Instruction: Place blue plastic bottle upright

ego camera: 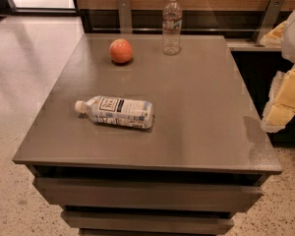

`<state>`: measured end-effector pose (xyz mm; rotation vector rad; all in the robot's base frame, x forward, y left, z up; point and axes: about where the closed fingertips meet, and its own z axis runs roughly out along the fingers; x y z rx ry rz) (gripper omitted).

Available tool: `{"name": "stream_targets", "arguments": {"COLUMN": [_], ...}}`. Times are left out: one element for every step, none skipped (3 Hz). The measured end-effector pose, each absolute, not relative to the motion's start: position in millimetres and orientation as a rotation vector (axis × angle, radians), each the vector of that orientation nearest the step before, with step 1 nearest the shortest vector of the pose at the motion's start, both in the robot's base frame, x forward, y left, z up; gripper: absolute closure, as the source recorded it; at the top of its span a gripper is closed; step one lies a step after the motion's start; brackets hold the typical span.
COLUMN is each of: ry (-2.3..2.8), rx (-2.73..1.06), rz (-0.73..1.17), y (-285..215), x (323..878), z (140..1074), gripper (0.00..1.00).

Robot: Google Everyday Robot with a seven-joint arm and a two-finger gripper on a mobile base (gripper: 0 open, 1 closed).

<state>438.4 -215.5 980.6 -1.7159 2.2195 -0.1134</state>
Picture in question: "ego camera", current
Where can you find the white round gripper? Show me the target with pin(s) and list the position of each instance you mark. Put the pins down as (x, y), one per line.
(294, 38)

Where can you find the blue label plastic bottle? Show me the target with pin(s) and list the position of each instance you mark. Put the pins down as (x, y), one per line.
(118, 111)

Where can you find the clear upright water bottle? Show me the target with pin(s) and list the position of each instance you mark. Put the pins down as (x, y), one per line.
(171, 27)

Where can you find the red orange apple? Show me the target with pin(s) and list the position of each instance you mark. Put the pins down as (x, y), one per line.
(121, 51)

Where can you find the grey drawer cabinet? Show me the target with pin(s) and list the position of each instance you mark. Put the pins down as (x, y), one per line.
(162, 146)

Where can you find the upper grey drawer front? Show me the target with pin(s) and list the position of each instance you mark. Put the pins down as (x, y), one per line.
(147, 195)

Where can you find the grey drawer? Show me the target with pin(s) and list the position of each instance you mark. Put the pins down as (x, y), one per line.
(143, 223)
(147, 195)

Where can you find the lower grey drawer front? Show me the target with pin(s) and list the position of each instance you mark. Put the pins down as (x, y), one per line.
(143, 223)

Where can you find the right grey metal bracket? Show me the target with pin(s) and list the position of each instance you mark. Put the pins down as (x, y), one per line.
(269, 18)

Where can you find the grey metal bracket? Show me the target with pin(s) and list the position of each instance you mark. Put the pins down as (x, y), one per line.
(125, 16)
(269, 18)

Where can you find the left grey metal bracket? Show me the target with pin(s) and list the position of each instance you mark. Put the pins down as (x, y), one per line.
(125, 16)

